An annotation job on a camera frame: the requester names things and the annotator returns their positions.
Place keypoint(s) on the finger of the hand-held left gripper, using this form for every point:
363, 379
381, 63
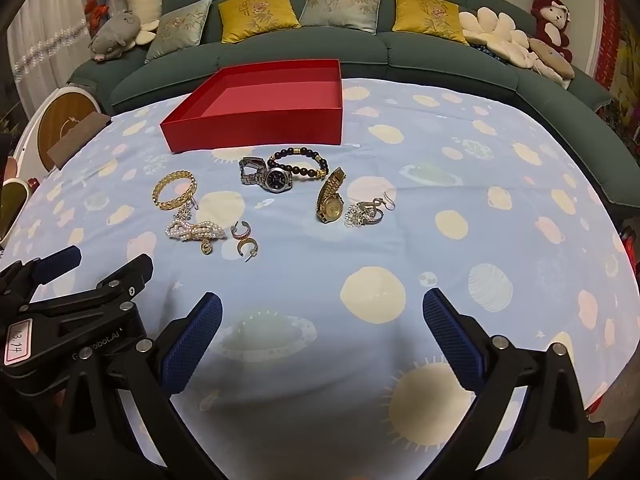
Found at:
117, 280
57, 261

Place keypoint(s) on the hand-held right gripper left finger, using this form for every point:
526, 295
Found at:
192, 345

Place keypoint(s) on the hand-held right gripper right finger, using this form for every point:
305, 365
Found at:
452, 340

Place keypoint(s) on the gold flower earring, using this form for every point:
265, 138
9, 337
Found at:
183, 213

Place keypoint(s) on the gold earrings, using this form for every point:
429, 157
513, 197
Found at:
356, 218

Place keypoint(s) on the red cardboard box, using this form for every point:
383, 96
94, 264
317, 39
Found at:
280, 95

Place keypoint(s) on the gold crescent hoop earring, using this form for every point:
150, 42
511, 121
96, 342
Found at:
248, 250

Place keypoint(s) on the rose gold hoop earring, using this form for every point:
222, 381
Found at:
236, 231

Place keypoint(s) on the white round wooden-top device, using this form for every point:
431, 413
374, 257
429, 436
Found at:
60, 120

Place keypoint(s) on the blue planet-print tablecloth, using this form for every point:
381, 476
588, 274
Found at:
320, 260

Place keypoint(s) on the silver hook earring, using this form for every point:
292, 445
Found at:
386, 195

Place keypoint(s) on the white lace curtain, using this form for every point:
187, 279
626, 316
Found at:
42, 45

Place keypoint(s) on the grey pig plush toy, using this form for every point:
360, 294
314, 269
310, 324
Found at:
115, 35

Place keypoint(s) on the grey-green embroidered cushion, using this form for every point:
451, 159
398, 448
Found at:
342, 2
177, 27

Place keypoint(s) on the green sofa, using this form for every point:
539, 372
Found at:
450, 60

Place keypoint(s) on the brown round plush cushion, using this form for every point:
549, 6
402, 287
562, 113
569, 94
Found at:
550, 55

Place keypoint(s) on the yellow embroidered cushion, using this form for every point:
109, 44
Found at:
257, 12
425, 12

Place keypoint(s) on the cream flower-shaped cushion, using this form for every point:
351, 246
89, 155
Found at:
492, 27

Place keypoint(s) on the red monkey plush toy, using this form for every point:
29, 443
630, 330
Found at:
550, 22

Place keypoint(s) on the red wall banner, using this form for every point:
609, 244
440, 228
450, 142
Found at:
607, 25

